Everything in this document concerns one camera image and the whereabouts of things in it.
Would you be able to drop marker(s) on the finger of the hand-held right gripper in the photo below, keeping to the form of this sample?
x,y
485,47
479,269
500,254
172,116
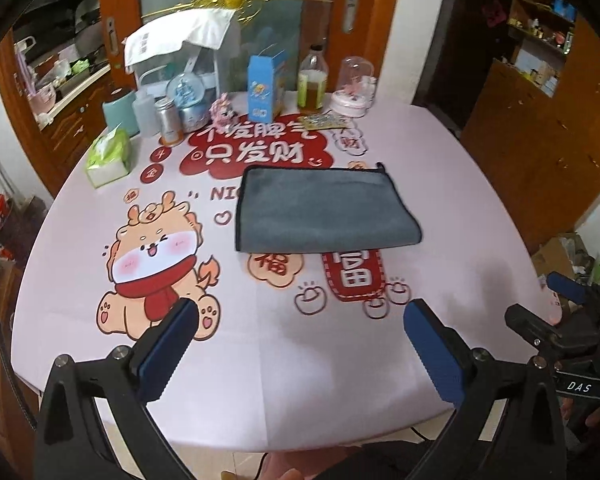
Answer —
x,y
530,322
567,285

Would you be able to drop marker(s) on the grey towel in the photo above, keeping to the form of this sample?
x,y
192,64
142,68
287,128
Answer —
x,y
320,205

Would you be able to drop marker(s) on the flat snack packet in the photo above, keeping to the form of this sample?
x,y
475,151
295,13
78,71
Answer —
x,y
322,121

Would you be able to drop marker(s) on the snow globe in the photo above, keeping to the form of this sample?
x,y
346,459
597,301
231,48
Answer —
x,y
187,95

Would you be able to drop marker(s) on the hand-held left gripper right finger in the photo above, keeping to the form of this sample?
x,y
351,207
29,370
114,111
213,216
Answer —
x,y
430,355

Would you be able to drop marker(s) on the blue carton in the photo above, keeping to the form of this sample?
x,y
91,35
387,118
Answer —
x,y
265,90

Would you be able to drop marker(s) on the metal can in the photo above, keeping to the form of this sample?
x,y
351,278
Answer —
x,y
169,122

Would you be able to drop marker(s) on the pink figurine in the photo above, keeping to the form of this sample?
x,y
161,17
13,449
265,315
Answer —
x,y
221,112

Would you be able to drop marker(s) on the white plastic bottle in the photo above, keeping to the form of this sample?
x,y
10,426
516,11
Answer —
x,y
146,115

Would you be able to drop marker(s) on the glass dome with pink base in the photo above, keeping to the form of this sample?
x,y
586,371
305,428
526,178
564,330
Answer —
x,y
352,85

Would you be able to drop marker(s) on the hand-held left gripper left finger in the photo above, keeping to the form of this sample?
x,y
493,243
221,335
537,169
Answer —
x,y
162,360

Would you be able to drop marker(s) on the clear oil bottle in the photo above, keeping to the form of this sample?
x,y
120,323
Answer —
x,y
311,87

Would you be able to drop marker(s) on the green tissue pack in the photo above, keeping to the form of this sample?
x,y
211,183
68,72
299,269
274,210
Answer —
x,y
107,155

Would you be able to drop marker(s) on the cardboard box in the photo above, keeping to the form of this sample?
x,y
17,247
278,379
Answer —
x,y
555,260

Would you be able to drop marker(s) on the white rack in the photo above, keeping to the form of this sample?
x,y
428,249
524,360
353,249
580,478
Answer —
x,y
225,67

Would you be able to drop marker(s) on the pink printed tablecloth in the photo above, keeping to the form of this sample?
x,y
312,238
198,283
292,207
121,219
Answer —
x,y
280,340

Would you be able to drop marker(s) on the wooden shelf cabinet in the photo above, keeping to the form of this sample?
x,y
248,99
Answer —
x,y
530,135

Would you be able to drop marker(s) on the teal canister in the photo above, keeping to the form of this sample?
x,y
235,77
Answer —
x,y
120,112

